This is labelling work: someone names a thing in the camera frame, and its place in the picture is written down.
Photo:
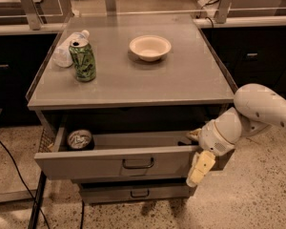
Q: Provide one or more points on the grey bottom drawer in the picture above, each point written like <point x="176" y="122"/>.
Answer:
<point x="135" y="191"/>

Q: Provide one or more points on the grey top drawer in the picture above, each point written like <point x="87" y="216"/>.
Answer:
<point x="121" y="157"/>

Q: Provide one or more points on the round can inside drawer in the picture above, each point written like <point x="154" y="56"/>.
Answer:
<point x="80" y="140"/>

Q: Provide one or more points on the middle metal bracket post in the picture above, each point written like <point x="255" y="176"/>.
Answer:
<point x="110" y="0"/>

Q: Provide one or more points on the metal bracket post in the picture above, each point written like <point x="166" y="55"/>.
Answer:
<point x="110" y="0"/>
<point x="222" y="11"/>
<point x="32" y="15"/>

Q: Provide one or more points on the left metal bracket post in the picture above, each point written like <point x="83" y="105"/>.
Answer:
<point x="32" y="15"/>

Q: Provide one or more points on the right metal bracket post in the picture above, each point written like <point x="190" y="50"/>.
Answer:
<point x="222" y="11"/>

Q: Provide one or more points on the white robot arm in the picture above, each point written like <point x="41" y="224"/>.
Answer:
<point x="256" y="108"/>

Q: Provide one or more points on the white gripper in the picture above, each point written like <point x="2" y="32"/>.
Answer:
<point x="213" y="136"/>

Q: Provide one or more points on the dark background counter cabinet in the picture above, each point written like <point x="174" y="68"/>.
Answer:
<point x="19" y="73"/>

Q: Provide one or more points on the wire mesh basket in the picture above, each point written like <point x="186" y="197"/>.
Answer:
<point x="46" y="143"/>

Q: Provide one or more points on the green soda can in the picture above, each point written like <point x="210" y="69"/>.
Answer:
<point x="83" y="59"/>

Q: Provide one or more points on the grey metal drawer cabinet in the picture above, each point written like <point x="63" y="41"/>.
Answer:
<point x="140" y="119"/>

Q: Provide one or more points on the white round bowl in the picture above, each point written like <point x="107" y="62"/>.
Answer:
<point x="150" y="48"/>

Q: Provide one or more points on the grey drawer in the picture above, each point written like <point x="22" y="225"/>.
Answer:
<point x="112" y="180"/>
<point x="121" y="157"/>
<point x="135" y="191"/>

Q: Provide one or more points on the clear plastic water bottle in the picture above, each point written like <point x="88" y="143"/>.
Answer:
<point x="61" y="55"/>

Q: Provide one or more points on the grey middle drawer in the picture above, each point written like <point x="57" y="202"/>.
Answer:
<point x="112" y="180"/>

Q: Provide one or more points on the black metal stand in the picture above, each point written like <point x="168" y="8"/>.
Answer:
<point x="38" y="199"/>

